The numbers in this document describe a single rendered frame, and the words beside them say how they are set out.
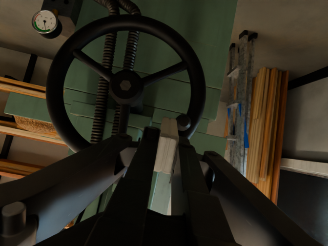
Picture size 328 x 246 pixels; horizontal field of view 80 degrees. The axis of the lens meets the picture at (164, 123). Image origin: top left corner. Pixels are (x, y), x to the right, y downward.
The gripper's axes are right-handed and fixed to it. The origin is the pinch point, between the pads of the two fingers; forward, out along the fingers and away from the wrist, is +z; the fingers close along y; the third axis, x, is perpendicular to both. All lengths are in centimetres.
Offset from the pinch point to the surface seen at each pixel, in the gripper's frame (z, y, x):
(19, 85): 220, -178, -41
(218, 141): 34.1, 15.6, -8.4
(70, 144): 13.9, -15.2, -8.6
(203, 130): 34.8, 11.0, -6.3
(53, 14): 35.4, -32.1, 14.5
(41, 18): 35, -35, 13
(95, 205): 54, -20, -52
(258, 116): 157, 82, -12
